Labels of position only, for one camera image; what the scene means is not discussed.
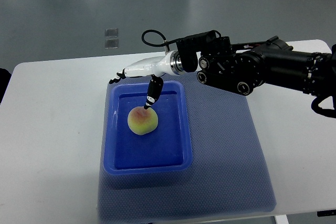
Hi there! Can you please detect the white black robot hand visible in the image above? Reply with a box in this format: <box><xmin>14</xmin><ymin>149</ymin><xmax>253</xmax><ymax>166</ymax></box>
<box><xmin>109</xmin><ymin>50</ymin><xmax>179</xmax><ymax>110</ymax></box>

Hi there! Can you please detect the green red peach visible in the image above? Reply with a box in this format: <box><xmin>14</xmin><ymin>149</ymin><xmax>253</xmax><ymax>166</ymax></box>
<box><xmin>127</xmin><ymin>106</ymin><xmax>159</xmax><ymax>135</ymax></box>

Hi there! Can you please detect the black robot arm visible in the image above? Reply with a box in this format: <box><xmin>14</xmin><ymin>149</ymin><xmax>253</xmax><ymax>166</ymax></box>
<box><xmin>152</xmin><ymin>30</ymin><xmax>335</xmax><ymax>118</ymax></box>

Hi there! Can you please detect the lower floor socket plate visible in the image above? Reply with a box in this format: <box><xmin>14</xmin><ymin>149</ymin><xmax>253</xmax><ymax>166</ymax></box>
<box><xmin>104</xmin><ymin>39</ymin><xmax>119</xmax><ymax>49</ymax></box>

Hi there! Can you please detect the floor socket plate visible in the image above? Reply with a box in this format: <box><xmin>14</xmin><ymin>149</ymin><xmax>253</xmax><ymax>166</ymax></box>
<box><xmin>104</xmin><ymin>28</ymin><xmax>119</xmax><ymax>38</ymax></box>
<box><xmin>104</xmin><ymin>39</ymin><xmax>119</xmax><ymax>49</ymax></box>

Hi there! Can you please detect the upper floor socket plate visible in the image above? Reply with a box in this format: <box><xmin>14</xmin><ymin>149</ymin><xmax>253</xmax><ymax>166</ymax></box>
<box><xmin>104</xmin><ymin>28</ymin><xmax>119</xmax><ymax>38</ymax></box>

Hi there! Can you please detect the blue plastic tray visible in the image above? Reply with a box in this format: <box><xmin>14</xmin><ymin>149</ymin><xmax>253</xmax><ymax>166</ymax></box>
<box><xmin>102</xmin><ymin>81</ymin><xmax>193</xmax><ymax>176</ymax></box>

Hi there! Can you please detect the grey blue mesh mat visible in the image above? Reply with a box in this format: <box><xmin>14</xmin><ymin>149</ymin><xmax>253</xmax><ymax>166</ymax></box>
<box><xmin>98</xmin><ymin>73</ymin><xmax>276</xmax><ymax>223</ymax></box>

